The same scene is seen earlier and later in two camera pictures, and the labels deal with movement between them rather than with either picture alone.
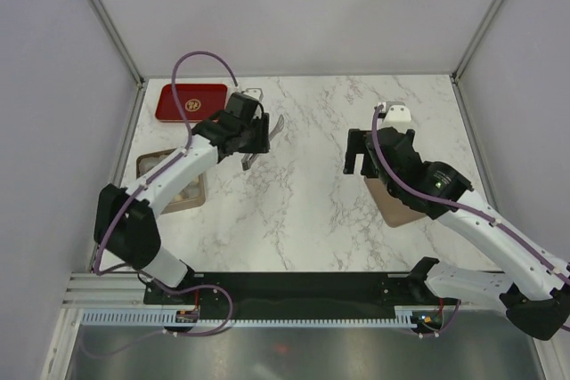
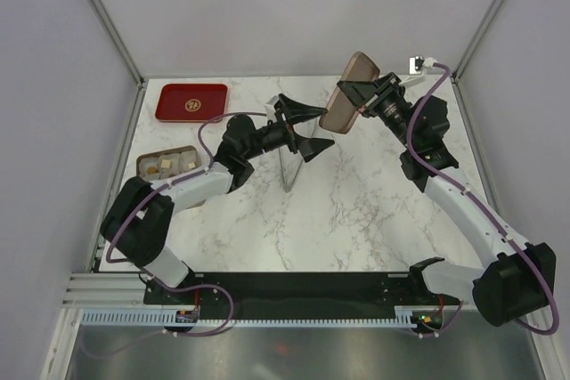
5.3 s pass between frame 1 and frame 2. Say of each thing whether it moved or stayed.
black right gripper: moved
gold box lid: moved
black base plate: stayed
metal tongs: moved
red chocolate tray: stayed
